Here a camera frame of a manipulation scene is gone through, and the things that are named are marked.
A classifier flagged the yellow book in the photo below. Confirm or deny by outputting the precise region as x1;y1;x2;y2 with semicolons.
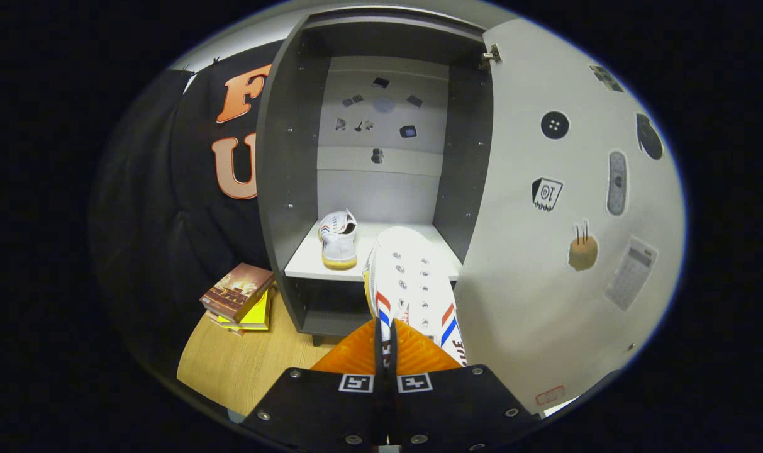
218;288;272;332

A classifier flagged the brown cover book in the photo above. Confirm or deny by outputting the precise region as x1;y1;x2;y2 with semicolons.
199;262;275;324

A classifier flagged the black backdrop cloth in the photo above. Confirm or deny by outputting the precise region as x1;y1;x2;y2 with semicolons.
89;39;287;378

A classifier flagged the dark grey shoe cabinet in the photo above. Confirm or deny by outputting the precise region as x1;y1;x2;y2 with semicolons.
255;6;495;347

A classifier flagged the pale thin book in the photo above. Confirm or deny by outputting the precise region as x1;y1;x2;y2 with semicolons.
206;311;247;337

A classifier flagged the beige shoe cabinet door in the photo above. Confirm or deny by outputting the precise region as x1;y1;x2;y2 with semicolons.
454;18;687;416

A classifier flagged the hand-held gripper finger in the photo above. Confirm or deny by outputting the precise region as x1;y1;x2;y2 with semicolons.
387;318;539;452
240;318;388;450

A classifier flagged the white striped shoe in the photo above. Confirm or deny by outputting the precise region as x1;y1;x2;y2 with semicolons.
318;210;359;270
362;226;467;369

